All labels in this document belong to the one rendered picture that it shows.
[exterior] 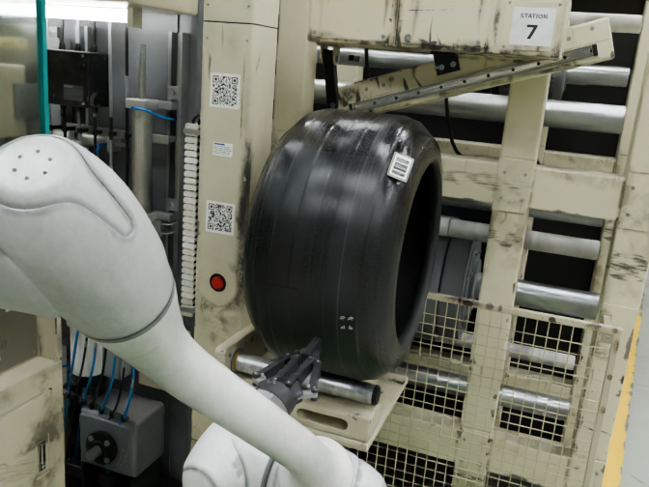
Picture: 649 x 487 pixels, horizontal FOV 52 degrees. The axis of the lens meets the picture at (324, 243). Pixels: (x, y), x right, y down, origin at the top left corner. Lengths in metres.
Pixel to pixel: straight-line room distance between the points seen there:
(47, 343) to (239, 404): 0.89
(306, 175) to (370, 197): 0.14
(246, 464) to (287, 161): 0.60
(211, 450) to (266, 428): 0.20
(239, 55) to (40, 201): 1.05
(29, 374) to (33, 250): 1.06
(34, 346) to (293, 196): 0.69
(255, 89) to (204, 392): 0.89
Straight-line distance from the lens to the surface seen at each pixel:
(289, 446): 0.83
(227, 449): 0.99
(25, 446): 1.61
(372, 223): 1.22
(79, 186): 0.51
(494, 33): 1.61
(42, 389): 1.60
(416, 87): 1.77
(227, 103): 1.52
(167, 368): 0.71
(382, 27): 1.66
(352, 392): 1.46
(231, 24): 1.52
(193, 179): 1.59
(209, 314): 1.64
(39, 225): 0.51
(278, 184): 1.29
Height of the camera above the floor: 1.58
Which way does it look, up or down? 15 degrees down
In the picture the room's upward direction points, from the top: 5 degrees clockwise
